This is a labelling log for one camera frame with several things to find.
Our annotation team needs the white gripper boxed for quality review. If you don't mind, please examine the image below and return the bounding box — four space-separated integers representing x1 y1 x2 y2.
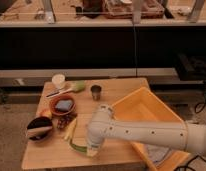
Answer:
87 141 101 157

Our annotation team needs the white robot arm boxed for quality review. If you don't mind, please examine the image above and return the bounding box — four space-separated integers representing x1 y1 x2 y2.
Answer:
86 104 206 157

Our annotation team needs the wooden table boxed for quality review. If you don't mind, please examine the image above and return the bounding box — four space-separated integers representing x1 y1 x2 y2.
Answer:
22 78 149 171

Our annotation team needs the blue sponge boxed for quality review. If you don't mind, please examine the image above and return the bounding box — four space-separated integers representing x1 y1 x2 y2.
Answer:
55 100 73 112

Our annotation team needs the metal cup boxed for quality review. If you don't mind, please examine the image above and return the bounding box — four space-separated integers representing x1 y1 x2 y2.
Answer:
91 85 102 101

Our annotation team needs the red yellow apple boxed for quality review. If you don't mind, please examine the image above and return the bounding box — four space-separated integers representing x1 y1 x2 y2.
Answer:
39 109 52 119

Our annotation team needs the black and white bowl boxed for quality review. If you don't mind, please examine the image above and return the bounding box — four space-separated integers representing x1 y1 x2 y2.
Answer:
26 117 53 141

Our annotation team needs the green yellow vegetable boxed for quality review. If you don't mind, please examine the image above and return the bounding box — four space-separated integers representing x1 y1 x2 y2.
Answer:
72 80 86 92

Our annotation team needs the yellow plastic tray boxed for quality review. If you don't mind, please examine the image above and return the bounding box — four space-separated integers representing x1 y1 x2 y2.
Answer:
112 87 190 171

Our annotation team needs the white cup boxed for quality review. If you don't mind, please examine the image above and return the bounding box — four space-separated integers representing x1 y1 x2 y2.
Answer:
52 74 65 89

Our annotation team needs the knife with black handle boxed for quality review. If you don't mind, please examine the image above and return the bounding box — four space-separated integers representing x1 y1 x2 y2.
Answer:
46 88 73 98

